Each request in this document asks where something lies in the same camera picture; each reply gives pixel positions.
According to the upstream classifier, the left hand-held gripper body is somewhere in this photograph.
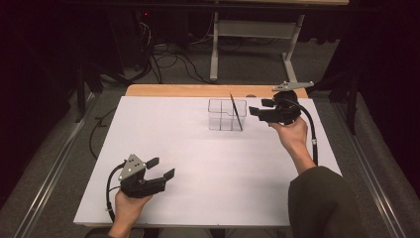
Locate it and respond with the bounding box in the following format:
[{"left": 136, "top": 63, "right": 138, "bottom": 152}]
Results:
[{"left": 117, "top": 154, "right": 166, "bottom": 199}]

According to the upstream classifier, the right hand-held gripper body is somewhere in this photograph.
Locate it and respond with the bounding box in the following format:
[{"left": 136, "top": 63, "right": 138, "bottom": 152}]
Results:
[{"left": 258, "top": 80, "right": 315, "bottom": 126}]

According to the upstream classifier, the dark paintbrush with gold ferrule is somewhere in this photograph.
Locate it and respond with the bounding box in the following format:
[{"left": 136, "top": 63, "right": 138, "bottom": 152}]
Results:
[{"left": 229, "top": 92, "right": 245, "bottom": 132}]

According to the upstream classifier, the black floor cable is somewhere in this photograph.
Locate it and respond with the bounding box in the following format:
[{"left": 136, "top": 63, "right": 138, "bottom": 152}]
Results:
[{"left": 88, "top": 106, "right": 117, "bottom": 161}]

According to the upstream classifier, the person's left hand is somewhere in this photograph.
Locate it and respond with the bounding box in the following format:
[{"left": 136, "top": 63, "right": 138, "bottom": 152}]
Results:
[{"left": 111, "top": 189, "right": 154, "bottom": 233}]

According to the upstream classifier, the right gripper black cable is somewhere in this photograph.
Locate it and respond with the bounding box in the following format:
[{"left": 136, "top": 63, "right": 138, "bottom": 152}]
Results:
[{"left": 286, "top": 97, "right": 320, "bottom": 167}]

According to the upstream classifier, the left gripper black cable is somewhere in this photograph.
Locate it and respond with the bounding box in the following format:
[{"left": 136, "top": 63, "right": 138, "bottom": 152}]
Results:
[{"left": 105, "top": 160, "right": 129, "bottom": 223}]

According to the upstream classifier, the white desk frame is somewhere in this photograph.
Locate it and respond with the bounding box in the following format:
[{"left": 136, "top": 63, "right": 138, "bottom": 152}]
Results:
[{"left": 209, "top": 11, "right": 307, "bottom": 83}]

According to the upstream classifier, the person's right hand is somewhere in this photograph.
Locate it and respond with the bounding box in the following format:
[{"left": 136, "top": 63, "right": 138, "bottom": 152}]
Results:
[{"left": 268, "top": 115, "right": 309, "bottom": 157}]

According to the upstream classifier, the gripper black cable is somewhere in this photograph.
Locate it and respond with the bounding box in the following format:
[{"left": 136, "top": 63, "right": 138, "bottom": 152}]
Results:
[
  {"left": 105, "top": 160, "right": 129, "bottom": 223},
  {"left": 286, "top": 97, "right": 320, "bottom": 167}
]

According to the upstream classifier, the bundle of floor cables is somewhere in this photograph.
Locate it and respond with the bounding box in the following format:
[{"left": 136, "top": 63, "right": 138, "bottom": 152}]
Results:
[{"left": 130, "top": 18, "right": 217, "bottom": 85}]

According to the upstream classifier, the wooden table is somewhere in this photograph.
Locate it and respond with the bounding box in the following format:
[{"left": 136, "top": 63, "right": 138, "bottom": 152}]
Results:
[{"left": 125, "top": 83, "right": 310, "bottom": 99}]

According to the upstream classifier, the metal floor rail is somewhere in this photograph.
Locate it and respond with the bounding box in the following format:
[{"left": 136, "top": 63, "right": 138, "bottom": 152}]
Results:
[
  {"left": 335, "top": 100, "right": 420, "bottom": 238},
  {"left": 12, "top": 93, "right": 101, "bottom": 238}
]

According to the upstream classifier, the white board sheet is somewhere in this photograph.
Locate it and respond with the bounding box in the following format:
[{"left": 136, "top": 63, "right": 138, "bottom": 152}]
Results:
[{"left": 72, "top": 95, "right": 343, "bottom": 228}]

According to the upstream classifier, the clear plastic organizer box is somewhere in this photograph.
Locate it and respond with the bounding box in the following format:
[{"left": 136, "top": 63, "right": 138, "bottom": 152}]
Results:
[{"left": 207, "top": 98, "right": 248, "bottom": 132}]

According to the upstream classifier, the black metal stand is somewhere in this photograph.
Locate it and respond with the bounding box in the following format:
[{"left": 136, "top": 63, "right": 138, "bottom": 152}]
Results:
[{"left": 74, "top": 60, "right": 104, "bottom": 124}]

